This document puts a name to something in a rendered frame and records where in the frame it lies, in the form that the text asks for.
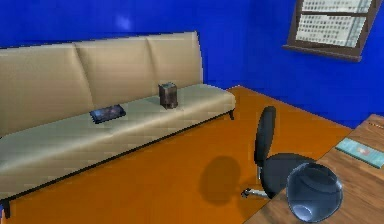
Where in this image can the dark glass globe lamp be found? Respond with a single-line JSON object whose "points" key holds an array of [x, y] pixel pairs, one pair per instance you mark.
{"points": [[313, 193]]}

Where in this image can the beige sofa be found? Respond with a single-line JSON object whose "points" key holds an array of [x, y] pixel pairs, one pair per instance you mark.
{"points": [[66, 133]]}

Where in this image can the teal book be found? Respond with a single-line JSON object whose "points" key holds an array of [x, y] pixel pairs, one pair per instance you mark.
{"points": [[361, 152]]}

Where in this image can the wooden desk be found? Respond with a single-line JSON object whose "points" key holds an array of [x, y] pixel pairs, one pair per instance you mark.
{"points": [[360, 186]]}

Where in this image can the black office chair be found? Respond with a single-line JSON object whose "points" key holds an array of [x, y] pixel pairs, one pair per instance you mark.
{"points": [[265, 136]]}

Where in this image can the brown square box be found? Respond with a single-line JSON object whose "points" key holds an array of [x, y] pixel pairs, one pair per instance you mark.
{"points": [[168, 95]]}

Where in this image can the brown framed window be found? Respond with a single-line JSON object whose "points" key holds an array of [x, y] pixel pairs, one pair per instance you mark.
{"points": [[331, 26]]}

